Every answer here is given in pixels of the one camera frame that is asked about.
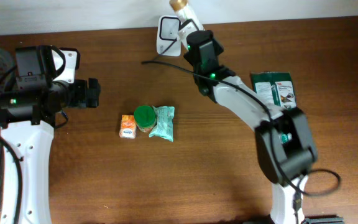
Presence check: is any green-lid jar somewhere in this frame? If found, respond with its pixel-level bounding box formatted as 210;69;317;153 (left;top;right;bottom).
134;105;157;133

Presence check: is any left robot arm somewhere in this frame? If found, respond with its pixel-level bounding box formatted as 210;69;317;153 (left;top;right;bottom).
0;45;101;223

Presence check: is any mint green plastic packet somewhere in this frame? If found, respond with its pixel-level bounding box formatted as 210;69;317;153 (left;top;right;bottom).
149;106;175;142

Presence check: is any green 3M gloves package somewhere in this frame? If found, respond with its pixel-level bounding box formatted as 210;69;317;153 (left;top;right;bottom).
250;72;296;110

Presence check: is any white barcode scanner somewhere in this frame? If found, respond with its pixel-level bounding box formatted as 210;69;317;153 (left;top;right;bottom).
156;16;181;57

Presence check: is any white tube tan cap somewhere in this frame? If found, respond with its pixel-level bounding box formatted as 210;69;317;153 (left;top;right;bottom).
168;0;205;52

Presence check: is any orange tissue packet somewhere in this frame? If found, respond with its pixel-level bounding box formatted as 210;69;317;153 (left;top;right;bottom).
119;115;137;139

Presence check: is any right black cable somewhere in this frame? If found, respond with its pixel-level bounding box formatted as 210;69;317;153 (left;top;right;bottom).
140;37;342;224

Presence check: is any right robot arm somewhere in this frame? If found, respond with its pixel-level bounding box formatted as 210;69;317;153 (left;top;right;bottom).
184;30;318;223

